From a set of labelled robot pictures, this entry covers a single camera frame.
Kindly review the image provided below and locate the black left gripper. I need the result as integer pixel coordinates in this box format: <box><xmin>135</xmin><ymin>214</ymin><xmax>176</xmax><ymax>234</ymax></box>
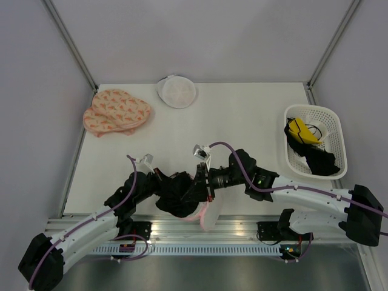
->
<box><xmin>134</xmin><ymin>167</ymin><xmax>180</xmax><ymax>204</ymax></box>

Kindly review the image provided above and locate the black lace bra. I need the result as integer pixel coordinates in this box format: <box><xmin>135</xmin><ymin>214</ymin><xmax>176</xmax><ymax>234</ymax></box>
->
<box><xmin>155</xmin><ymin>171</ymin><xmax>200</xmax><ymax>218</ymax></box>

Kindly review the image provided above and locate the pink-trimmed mesh laundry bag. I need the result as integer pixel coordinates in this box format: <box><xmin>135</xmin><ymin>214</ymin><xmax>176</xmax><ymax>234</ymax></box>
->
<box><xmin>180</xmin><ymin>197</ymin><xmax>222</xmax><ymax>232</ymax></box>

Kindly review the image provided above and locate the yellow bra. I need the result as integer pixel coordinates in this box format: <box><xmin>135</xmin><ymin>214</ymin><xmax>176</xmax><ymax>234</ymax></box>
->
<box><xmin>286</xmin><ymin>118</ymin><xmax>310</xmax><ymax>144</ymax></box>

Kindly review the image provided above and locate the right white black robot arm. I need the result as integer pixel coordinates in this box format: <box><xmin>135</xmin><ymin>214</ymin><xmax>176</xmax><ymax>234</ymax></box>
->
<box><xmin>181</xmin><ymin>149</ymin><xmax>384</xmax><ymax>247</ymax></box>

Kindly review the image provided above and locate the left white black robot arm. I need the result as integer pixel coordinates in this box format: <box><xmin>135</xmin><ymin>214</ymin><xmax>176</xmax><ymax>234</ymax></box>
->
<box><xmin>18</xmin><ymin>172</ymin><xmax>161</xmax><ymax>290</ymax></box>

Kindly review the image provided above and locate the orange floral patterned bra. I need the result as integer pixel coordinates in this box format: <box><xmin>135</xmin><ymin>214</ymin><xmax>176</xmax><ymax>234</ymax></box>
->
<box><xmin>83</xmin><ymin>89</ymin><xmax>152</xmax><ymax>138</ymax></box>

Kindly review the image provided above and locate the white mesh laundry bag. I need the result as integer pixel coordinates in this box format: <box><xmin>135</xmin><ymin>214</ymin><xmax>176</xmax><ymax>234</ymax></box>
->
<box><xmin>156</xmin><ymin>75</ymin><xmax>197</xmax><ymax>109</ymax></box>

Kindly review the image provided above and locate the white perforated plastic basket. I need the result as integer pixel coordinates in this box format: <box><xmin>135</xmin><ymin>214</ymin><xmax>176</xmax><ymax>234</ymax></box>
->
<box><xmin>284</xmin><ymin>104</ymin><xmax>347</xmax><ymax>180</ymax></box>

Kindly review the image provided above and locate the black garment in basket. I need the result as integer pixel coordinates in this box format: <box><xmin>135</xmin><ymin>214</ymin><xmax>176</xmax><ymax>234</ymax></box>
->
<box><xmin>284</xmin><ymin>125</ymin><xmax>340</xmax><ymax>176</ymax></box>

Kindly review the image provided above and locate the white garment in basket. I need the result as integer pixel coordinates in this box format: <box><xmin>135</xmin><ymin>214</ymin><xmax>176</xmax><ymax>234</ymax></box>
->
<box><xmin>304</xmin><ymin>115</ymin><xmax>331</xmax><ymax>148</ymax></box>

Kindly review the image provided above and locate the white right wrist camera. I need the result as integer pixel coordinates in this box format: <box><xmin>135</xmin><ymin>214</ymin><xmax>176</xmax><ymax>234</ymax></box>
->
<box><xmin>193</xmin><ymin>144</ymin><xmax>211</xmax><ymax>169</ymax></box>

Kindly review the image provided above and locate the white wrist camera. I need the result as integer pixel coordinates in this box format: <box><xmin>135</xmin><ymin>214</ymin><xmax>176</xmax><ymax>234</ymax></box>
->
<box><xmin>135</xmin><ymin>153</ymin><xmax>154</xmax><ymax>173</ymax></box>
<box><xmin>193</xmin><ymin>144</ymin><xmax>211</xmax><ymax>169</ymax></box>

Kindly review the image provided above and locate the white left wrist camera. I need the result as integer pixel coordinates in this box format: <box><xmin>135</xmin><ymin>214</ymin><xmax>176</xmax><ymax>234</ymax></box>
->
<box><xmin>135</xmin><ymin>153</ymin><xmax>154</xmax><ymax>173</ymax></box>

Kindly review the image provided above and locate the aluminium mounting rail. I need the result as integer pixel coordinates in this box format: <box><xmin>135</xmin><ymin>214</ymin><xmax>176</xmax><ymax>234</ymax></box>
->
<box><xmin>45</xmin><ymin>213</ymin><xmax>372</xmax><ymax>243</ymax></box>

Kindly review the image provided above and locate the white slotted cable duct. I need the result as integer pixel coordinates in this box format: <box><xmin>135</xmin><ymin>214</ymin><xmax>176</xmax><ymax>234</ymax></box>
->
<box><xmin>90</xmin><ymin>242</ymin><xmax>282</xmax><ymax>256</ymax></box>

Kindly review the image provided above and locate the left aluminium frame post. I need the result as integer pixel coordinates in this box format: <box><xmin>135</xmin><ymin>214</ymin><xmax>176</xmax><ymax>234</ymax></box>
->
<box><xmin>41</xmin><ymin>0</ymin><xmax>99</xmax><ymax>93</ymax></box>

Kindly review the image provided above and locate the aluminium frame post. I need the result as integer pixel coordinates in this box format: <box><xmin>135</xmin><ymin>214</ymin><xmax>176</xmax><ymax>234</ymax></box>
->
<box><xmin>41</xmin><ymin>0</ymin><xmax>99</xmax><ymax>93</ymax></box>
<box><xmin>304</xmin><ymin>0</ymin><xmax>363</xmax><ymax>90</ymax></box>

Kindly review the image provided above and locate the right aluminium frame post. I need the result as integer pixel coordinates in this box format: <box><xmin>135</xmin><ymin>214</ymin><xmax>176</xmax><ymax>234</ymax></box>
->
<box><xmin>304</xmin><ymin>0</ymin><xmax>363</xmax><ymax>90</ymax></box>

